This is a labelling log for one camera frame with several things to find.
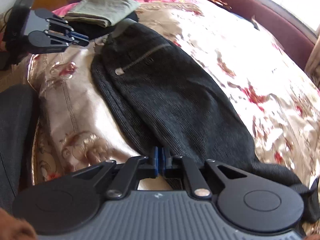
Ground folded olive green garment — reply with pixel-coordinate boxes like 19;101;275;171
65;0;140;27

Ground floral satin bedspread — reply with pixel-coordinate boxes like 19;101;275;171
28;0;319;187

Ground black trousered leg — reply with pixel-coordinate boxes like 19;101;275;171
1;84;39;213

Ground beige curtain right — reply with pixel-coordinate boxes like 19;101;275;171
304;36;320;89

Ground black corduroy pants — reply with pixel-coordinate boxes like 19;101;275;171
91;19;319;223

